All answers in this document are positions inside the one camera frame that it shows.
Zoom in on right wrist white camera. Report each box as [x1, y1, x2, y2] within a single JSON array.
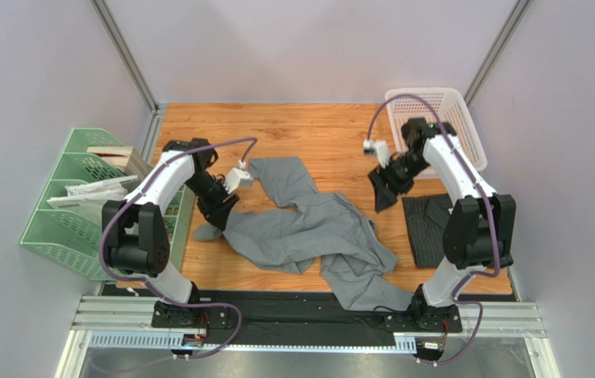
[[363, 139, 392, 169]]

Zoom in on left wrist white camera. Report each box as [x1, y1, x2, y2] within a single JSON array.
[[223, 160, 255, 194]]

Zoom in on purple cable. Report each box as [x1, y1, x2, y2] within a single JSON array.
[[366, 93, 500, 366], [99, 137, 258, 361]]

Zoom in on grey long sleeve shirt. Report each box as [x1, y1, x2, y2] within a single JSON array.
[[194, 157, 413, 311]]

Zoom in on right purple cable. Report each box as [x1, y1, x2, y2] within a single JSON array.
[[366, 93, 500, 366]]

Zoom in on wrist white camera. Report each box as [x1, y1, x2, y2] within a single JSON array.
[[223, 160, 255, 194], [363, 139, 392, 169]]

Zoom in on papers in file rack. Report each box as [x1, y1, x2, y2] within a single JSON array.
[[46, 175, 140, 224]]

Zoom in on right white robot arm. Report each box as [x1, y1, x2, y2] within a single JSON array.
[[363, 118, 516, 313]]

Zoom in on dark striped folded shirt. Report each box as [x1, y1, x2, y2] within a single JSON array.
[[402, 192, 515, 269]]

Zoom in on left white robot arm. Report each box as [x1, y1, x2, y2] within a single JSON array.
[[98, 139, 239, 313]]

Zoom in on white plastic basket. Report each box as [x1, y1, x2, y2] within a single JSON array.
[[385, 87, 488, 172]]

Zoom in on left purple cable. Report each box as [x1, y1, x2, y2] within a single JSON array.
[[99, 137, 258, 361]]

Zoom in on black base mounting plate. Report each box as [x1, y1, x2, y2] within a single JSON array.
[[151, 289, 463, 347]]

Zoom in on green plastic file rack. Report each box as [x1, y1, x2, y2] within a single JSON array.
[[20, 128, 197, 282]]

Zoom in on aluminium front frame rail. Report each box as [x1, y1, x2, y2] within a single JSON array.
[[56, 291, 560, 377]]

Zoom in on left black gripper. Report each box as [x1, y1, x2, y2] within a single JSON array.
[[184, 172, 240, 232]]

